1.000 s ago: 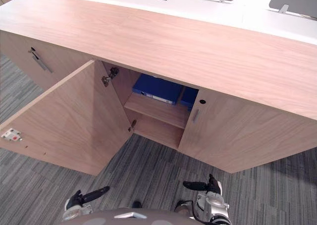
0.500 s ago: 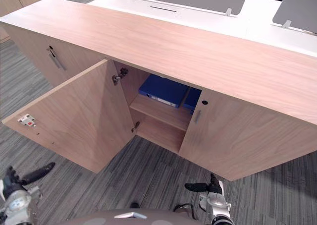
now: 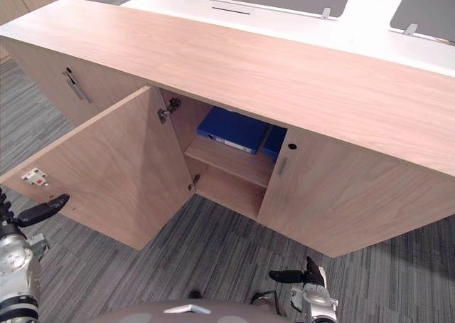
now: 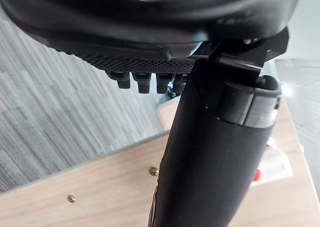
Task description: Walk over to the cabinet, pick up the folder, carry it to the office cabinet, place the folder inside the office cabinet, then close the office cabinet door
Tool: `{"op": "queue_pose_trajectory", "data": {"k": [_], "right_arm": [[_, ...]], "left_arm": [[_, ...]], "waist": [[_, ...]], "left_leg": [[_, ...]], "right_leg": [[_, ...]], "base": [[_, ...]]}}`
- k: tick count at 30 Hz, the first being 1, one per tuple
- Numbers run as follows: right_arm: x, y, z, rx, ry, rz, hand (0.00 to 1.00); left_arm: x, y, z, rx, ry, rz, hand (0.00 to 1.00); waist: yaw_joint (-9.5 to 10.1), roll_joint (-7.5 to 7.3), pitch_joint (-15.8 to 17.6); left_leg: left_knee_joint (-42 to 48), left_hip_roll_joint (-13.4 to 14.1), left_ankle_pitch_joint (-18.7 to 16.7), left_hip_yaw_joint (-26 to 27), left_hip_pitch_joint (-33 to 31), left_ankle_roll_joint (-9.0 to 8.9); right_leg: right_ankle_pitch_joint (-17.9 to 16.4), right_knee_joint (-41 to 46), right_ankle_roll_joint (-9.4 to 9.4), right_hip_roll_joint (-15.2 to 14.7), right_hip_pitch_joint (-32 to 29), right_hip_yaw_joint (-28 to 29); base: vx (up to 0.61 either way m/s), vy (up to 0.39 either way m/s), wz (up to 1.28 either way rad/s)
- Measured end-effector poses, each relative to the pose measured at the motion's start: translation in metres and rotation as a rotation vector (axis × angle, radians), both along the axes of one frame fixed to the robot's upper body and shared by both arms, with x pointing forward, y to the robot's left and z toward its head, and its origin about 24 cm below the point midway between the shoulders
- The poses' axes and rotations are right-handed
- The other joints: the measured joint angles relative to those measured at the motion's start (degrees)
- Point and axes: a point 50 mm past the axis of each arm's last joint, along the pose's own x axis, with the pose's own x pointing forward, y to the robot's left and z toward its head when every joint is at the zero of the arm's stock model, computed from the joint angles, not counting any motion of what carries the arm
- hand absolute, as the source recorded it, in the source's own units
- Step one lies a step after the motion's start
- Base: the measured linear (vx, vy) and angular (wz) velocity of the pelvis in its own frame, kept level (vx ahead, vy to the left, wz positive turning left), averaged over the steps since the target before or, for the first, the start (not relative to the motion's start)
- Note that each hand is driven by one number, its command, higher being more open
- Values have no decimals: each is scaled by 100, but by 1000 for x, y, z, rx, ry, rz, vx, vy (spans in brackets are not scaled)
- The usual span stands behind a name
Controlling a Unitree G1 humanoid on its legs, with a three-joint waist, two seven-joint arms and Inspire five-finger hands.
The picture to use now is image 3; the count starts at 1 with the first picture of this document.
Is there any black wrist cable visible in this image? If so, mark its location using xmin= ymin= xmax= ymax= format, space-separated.
xmin=250 ymin=290 xmax=282 ymax=316

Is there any wooden cabinet shelf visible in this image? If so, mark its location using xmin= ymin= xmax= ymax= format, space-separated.
xmin=183 ymin=134 xmax=277 ymax=190

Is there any white red door latch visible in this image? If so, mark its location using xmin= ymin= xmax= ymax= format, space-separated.
xmin=21 ymin=167 xmax=50 ymax=189

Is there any large metal door hinge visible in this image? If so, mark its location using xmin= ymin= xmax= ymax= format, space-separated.
xmin=157 ymin=97 xmax=182 ymax=125

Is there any low wooden office cabinet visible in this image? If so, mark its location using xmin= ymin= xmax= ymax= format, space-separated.
xmin=0 ymin=0 xmax=455 ymax=258

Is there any plain blue folder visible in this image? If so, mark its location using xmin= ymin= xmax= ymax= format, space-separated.
xmin=262 ymin=125 xmax=289 ymax=158

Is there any closed wooden door round lock hole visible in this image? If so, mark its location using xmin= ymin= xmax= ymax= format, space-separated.
xmin=256 ymin=128 xmax=455 ymax=258

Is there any gray robot torso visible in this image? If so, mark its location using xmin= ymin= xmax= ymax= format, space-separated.
xmin=95 ymin=299 xmax=289 ymax=323

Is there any white office desk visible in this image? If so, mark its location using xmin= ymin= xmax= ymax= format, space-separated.
xmin=119 ymin=0 xmax=455 ymax=79

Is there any closed wooden door long handle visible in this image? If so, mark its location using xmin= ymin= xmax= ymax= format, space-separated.
xmin=2 ymin=37 xmax=151 ymax=128

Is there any blue folder white spine label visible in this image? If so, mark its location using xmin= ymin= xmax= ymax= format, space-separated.
xmin=196 ymin=106 xmax=273 ymax=156

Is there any open wooden cabinet door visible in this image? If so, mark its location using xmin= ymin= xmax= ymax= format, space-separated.
xmin=0 ymin=85 xmax=196 ymax=251

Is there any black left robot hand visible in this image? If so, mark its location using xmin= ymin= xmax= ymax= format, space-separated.
xmin=16 ymin=194 xmax=71 ymax=228

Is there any long silver door handle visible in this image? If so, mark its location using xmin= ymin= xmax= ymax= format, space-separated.
xmin=66 ymin=77 xmax=93 ymax=105

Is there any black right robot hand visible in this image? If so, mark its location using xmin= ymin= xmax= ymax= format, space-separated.
xmin=268 ymin=256 xmax=328 ymax=287

